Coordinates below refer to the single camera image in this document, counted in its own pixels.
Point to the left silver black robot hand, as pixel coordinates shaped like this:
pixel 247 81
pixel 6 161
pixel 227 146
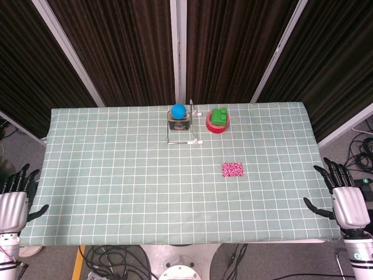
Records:
pixel 11 207

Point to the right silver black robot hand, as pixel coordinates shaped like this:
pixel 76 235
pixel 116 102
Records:
pixel 349 204

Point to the pink patterned square pad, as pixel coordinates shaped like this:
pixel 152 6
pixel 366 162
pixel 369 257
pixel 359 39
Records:
pixel 232 169

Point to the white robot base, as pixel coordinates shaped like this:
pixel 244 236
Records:
pixel 177 262

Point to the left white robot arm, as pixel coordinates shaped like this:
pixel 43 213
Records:
pixel 8 251

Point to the black foot pedal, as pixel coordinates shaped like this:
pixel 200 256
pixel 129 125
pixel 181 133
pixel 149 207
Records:
pixel 365 189

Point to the white shoe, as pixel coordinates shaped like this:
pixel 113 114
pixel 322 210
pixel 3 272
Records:
pixel 30 251

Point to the yellow floor tape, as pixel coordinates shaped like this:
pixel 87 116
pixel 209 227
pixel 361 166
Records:
pixel 78 262

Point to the green grid tablecloth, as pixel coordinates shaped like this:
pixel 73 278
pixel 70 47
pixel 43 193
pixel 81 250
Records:
pixel 116 181

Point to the dark brown curtain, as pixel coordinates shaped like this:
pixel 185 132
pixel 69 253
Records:
pixel 227 49
pixel 122 52
pixel 26 73
pixel 329 64

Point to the red bowl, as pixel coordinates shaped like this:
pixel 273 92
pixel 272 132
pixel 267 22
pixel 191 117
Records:
pixel 215 129

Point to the green toy block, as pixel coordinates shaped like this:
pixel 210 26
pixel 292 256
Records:
pixel 218 117

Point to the dark green tin can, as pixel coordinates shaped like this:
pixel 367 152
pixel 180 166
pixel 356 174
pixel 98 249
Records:
pixel 178 125

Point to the blue ball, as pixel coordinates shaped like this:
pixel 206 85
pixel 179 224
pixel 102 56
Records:
pixel 178 111

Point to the white frame rail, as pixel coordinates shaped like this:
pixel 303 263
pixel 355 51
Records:
pixel 20 126
pixel 346 124

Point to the white frame post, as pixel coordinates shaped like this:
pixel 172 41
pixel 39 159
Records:
pixel 178 49
pixel 67 52
pixel 278 52

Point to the metal frame stand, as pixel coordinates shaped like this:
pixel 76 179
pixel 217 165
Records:
pixel 194 142

